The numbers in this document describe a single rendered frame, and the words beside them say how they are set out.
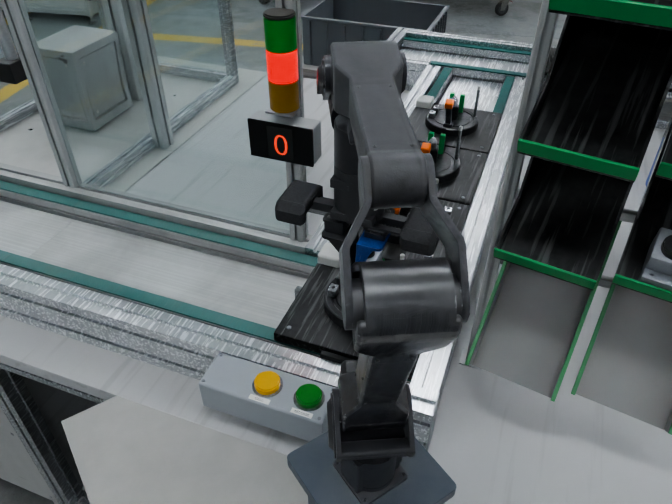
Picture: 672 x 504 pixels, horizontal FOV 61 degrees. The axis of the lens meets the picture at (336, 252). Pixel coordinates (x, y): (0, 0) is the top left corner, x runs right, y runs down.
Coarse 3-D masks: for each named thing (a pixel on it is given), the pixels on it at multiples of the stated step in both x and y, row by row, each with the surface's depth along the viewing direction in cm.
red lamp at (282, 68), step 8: (272, 56) 90; (280, 56) 90; (288, 56) 90; (296, 56) 92; (272, 64) 91; (280, 64) 90; (288, 64) 91; (296, 64) 92; (272, 72) 92; (280, 72) 91; (288, 72) 92; (296, 72) 93; (272, 80) 93; (280, 80) 92; (288, 80) 92; (296, 80) 94
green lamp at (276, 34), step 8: (264, 24) 88; (272, 24) 87; (280, 24) 87; (288, 24) 87; (264, 32) 89; (272, 32) 88; (280, 32) 87; (288, 32) 88; (272, 40) 88; (280, 40) 88; (288, 40) 89; (296, 40) 90; (272, 48) 89; (280, 48) 89; (288, 48) 89; (296, 48) 91
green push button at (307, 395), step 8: (304, 384) 88; (312, 384) 88; (296, 392) 87; (304, 392) 87; (312, 392) 87; (320, 392) 87; (296, 400) 87; (304, 400) 86; (312, 400) 86; (320, 400) 86
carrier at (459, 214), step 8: (440, 200) 128; (408, 208) 117; (456, 208) 125; (464, 208) 125; (456, 216) 123; (464, 216) 123; (456, 224) 121; (464, 224) 123; (360, 232) 118; (392, 240) 115; (384, 248) 114; (392, 248) 114; (400, 248) 114; (440, 248) 114; (384, 256) 112; (392, 256) 112; (408, 256) 112; (416, 256) 112; (440, 256) 112
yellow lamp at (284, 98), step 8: (272, 88) 94; (280, 88) 93; (288, 88) 93; (296, 88) 94; (272, 96) 95; (280, 96) 94; (288, 96) 94; (296, 96) 95; (272, 104) 96; (280, 104) 95; (288, 104) 95; (296, 104) 96; (280, 112) 96; (288, 112) 96
